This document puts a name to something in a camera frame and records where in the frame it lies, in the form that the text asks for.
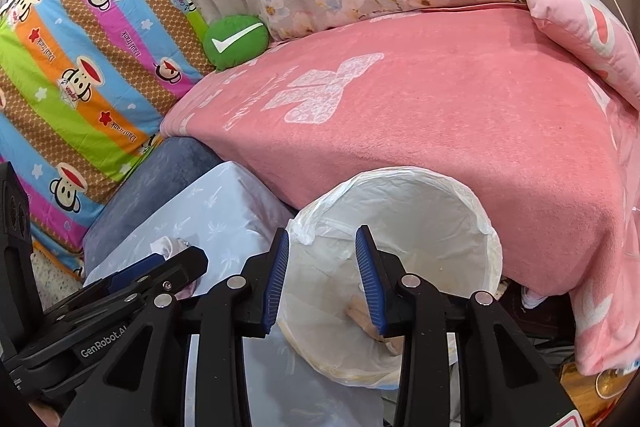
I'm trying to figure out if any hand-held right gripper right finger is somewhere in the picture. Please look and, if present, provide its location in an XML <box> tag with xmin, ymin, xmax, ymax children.
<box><xmin>354</xmin><ymin>224</ymin><xmax>576</xmax><ymax>427</ymax></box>

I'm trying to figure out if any white-lined trash bin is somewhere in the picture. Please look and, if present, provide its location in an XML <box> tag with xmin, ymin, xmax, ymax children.
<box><xmin>276</xmin><ymin>166</ymin><xmax>503</xmax><ymax>389</ymax></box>

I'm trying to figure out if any light blue tablecloth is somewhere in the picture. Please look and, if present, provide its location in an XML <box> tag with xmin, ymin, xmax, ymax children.
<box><xmin>82</xmin><ymin>161</ymin><xmax>386</xmax><ymax>427</ymax></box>

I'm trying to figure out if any dark maroon object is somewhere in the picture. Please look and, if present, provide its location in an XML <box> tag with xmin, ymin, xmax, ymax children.
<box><xmin>500</xmin><ymin>289</ymin><xmax>576</xmax><ymax>343</ymax></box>

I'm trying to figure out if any pink printed pillow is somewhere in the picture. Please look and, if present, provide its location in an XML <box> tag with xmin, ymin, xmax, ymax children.
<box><xmin>517</xmin><ymin>0</ymin><xmax>640</xmax><ymax>102</ymax></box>

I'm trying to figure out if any striped monkey print blanket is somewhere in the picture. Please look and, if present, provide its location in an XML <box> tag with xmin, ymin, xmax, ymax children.
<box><xmin>0</xmin><ymin>0</ymin><xmax>216</xmax><ymax>280</ymax></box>

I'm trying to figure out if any green check-mark cushion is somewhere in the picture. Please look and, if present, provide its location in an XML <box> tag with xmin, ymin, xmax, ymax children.
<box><xmin>202</xmin><ymin>14</ymin><xmax>268</xmax><ymax>72</ymax></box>

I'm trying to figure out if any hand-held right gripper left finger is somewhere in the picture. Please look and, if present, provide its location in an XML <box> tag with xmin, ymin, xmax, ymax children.
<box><xmin>59</xmin><ymin>227</ymin><xmax>291</xmax><ymax>427</ymax></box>

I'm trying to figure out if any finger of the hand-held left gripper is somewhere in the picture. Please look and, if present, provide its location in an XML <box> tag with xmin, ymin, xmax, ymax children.
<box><xmin>80</xmin><ymin>253</ymin><xmax>168</xmax><ymax>303</ymax></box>
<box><xmin>120</xmin><ymin>246</ymin><xmax>209</xmax><ymax>303</ymax></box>

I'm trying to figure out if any blue-grey sofa cushion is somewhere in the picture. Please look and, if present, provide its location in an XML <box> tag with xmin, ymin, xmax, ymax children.
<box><xmin>82</xmin><ymin>136</ymin><xmax>226</xmax><ymax>268</ymax></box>

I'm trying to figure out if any pink blanket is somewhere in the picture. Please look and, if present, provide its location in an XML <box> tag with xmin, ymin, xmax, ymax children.
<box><xmin>160</xmin><ymin>4</ymin><xmax>640</xmax><ymax>378</ymax></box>

